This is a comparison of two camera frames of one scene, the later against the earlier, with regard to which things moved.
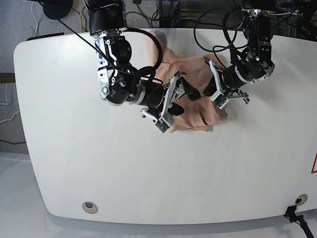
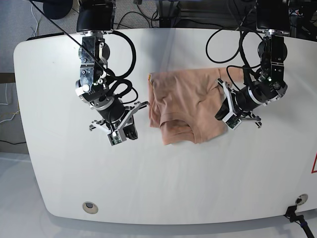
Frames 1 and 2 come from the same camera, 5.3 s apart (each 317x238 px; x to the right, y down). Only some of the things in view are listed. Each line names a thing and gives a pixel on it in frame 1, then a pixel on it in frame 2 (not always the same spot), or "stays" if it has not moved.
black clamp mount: x=290 y=213 stays
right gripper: x=175 y=89 → x=130 y=131
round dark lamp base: x=57 y=9 stays
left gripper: x=220 y=98 → x=231 y=101
